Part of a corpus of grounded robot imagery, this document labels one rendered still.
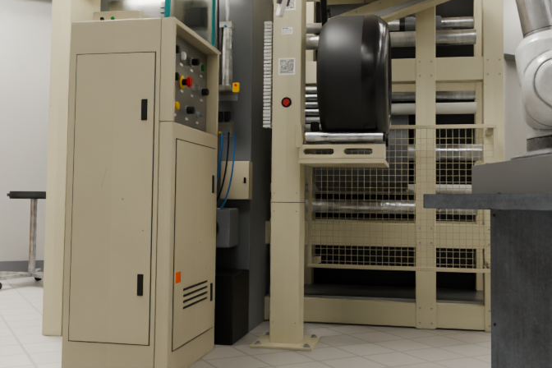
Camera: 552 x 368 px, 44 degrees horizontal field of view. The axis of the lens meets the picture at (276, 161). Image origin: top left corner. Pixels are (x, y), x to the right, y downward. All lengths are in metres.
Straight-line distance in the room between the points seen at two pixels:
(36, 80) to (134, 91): 3.55
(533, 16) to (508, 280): 0.67
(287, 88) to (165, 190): 0.88
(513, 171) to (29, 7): 4.88
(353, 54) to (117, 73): 0.95
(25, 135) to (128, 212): 3.53
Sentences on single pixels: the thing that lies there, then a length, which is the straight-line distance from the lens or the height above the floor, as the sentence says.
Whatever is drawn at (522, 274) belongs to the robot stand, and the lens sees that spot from 1.86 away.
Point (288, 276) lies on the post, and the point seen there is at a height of 0.30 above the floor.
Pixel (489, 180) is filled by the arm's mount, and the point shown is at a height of 0.69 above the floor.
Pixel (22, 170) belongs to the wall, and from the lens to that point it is 5.90.
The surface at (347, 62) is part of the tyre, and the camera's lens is 2.80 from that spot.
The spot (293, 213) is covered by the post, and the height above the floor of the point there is 0.57.
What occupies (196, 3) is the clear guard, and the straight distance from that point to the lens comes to 2.81.
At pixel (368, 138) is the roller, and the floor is 0.89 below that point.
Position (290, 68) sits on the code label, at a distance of 3.03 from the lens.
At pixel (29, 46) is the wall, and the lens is 6.02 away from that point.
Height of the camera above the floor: 0.63
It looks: 3 degrees up
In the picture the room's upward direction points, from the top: 1 degrees clockwise
